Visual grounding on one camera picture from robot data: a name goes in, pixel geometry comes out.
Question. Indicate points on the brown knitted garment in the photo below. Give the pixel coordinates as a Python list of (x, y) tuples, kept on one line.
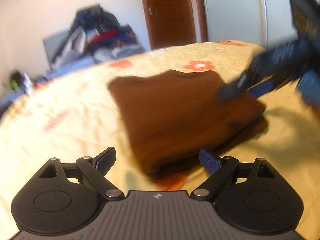
[(171, 116)]

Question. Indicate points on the brown wooden door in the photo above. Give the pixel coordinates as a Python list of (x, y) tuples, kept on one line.
[(172, 22)]

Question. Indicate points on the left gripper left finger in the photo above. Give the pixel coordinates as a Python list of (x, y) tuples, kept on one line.
[(93, 172)]

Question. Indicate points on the green box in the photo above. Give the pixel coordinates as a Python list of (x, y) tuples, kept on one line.
[(12, 86)]

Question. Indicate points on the white wardrobe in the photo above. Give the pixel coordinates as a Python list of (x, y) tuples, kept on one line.
[(263, 22)]

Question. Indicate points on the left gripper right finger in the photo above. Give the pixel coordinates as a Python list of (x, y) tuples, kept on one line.
[(220, 170)]

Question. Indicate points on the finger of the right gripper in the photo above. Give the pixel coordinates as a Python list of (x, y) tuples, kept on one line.
[(232, 90), (261, 89)]

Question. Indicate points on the pile of dark clothes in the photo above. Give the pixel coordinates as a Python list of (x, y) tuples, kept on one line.
[(97, 33)]

